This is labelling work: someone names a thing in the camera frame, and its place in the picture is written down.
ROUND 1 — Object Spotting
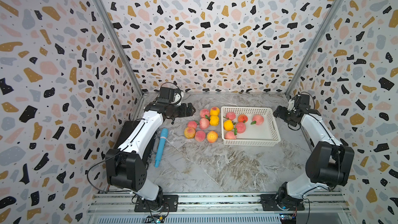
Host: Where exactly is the white perforated plastic basket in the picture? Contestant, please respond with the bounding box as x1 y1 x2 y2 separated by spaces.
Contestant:
221 106 281 146

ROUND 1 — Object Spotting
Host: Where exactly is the orange red lone peach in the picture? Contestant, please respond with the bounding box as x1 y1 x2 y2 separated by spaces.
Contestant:
237 114 248 123

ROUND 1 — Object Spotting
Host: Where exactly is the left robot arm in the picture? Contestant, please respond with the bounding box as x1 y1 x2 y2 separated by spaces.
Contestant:
105 103 196 204

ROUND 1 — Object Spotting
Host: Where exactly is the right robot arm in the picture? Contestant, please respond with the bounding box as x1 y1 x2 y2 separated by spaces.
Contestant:
274 106 354 202

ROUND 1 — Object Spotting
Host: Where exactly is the yellow peach back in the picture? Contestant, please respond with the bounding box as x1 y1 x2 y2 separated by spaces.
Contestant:
210 107 220 116

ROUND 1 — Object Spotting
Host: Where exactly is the yellow pink peach front left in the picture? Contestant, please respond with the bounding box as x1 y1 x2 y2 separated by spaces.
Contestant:
184 127 196 139

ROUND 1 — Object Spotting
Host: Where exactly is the blue cylindrical tube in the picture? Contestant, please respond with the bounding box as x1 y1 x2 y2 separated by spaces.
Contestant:
154 128 169 168

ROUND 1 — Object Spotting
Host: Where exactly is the orange pink peach front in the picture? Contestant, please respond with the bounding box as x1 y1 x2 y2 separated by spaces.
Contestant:
206 131 218 143

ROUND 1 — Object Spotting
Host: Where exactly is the black case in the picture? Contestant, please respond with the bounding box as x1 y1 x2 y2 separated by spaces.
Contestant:
107 119 150 159

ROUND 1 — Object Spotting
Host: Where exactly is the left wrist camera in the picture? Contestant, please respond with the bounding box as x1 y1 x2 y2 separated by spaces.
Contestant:
157 87 183 105

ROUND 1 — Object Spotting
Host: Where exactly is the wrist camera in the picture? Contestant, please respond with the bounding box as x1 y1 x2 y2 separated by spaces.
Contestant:
287 94 310 111
157 87 183 105

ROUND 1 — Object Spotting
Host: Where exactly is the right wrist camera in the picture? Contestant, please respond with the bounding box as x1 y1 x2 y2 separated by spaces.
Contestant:
287 94 310 111

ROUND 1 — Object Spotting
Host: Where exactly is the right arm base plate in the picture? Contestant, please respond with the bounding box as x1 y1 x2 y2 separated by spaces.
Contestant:
260 194 305 212

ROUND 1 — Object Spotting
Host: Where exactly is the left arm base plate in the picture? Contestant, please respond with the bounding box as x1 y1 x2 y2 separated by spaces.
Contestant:
134 195 179 213

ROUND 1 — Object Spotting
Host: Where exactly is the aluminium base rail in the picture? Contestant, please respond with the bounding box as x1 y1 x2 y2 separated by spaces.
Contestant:
85 190 355 224

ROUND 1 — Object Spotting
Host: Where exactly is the right aluminium corner post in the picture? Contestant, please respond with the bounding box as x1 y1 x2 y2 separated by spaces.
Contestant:
285 0 344 98

